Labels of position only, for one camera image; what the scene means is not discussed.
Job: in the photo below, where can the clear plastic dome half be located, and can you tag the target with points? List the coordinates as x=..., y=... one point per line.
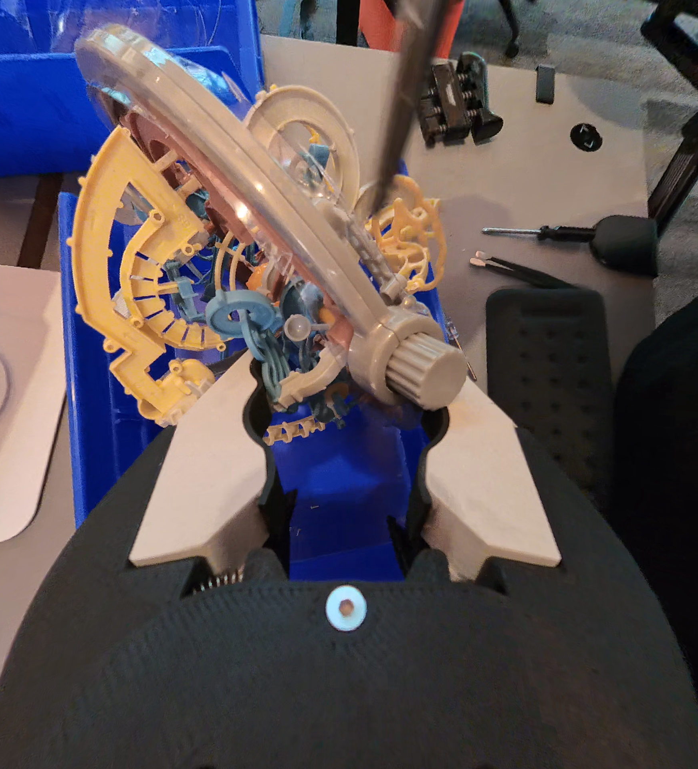
x=217, y=24

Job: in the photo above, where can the plastic ball maze puzzle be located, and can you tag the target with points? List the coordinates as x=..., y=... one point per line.
x=235, y=162

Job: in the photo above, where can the black desk grommet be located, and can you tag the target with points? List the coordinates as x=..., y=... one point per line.
x=586, y=136

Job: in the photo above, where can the person's black clothing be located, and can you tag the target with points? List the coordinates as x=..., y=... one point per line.
x=679, y=480

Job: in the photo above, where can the small blue plastic bin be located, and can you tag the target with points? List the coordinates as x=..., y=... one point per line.
x=343, y=492

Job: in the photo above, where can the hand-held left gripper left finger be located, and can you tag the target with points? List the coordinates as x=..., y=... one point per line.
x=205, y=480

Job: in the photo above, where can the black tweezers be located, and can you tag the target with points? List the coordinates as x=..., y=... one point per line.
x=523, y=269

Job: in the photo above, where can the orange storage bin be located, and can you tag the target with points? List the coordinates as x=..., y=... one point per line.
x=379, y=24

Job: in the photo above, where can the black dotted wrist rest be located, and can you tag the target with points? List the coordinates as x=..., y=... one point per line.
x=547, y=384

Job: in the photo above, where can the small black desk clip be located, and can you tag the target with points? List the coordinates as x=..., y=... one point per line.
x=545, y=84

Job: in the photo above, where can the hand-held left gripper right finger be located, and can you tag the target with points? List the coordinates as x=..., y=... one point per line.
x=487, y=492

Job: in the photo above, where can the large blue plastic bin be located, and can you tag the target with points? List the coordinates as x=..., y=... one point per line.
x=18, y=108

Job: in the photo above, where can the black hand grip exerciser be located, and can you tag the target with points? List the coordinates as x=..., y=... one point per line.
x=451, y=102

